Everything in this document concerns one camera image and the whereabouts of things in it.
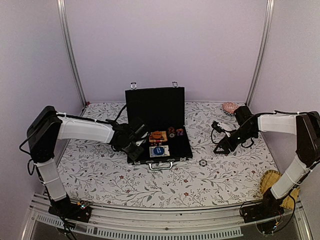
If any purple chip stack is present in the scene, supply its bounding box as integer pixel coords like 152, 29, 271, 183
175, 128, 185, 136

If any front aluminium rail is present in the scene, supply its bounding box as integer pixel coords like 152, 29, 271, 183
21, 194, 315, 240

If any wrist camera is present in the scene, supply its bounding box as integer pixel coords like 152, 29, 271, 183
135, 138, 146, 146
211, 121, 234, 133

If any blue-backed playing card deck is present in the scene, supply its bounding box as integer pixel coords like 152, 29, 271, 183
149, 145, 170, 158

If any floral patterned table mat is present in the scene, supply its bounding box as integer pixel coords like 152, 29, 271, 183
58, 102, 277, 208

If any aluminium frame post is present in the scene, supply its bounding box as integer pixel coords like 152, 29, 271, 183
245, 0, 275, 106
56, 0, 87, 107

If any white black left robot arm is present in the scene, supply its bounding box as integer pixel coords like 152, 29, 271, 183
19, 105, 150, 217

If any black white poker chip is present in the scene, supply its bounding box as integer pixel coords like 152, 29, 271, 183
199, 159, 208, 167

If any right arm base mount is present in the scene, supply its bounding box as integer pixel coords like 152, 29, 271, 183
239, 201, 285, 235

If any right aluminium frame post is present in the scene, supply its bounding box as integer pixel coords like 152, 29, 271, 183
245, 0, 275, 106

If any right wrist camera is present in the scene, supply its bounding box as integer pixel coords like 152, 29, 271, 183
211, 121, 234, 133

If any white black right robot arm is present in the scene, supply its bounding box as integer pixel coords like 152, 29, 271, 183
211, 105, 320, 218

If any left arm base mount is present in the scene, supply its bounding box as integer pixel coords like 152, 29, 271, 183
48, 198, 92, 223

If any orange round blind button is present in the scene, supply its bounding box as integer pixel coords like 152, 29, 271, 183
151, 131, 163, 139

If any left aluminium frame post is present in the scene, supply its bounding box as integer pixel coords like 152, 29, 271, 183
56, 0, 87, 107

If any black poker set case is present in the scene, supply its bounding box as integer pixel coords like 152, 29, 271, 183
125, 82, 193, 171

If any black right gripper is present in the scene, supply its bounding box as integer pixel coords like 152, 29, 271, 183
213, 126, 257, 155

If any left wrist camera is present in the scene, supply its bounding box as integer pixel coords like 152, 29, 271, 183
135, 138, 146, 146

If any red black chip stack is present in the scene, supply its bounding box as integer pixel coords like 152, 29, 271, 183
167, 127, 176, 138

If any blue round blind button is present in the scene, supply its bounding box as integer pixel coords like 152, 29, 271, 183
152, 146, 165, 156

